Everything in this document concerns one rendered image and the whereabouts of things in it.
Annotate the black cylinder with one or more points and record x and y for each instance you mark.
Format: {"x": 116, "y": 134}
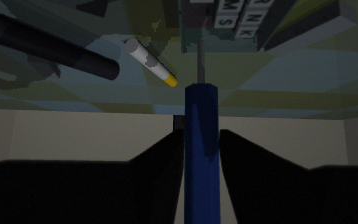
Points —
{"x": 26, "y": 39}

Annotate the blue stylus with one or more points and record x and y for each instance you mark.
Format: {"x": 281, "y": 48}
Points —
{"x": 201, "y": 161}

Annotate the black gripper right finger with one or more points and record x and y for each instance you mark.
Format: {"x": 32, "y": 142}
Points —
{"x": 265, "y": 188}

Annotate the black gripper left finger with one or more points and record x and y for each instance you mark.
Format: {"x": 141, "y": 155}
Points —
{"x": 143, "y": 190}

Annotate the keyboard with grey letter keys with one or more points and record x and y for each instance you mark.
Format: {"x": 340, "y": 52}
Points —
{"x": 230, "y": 26}

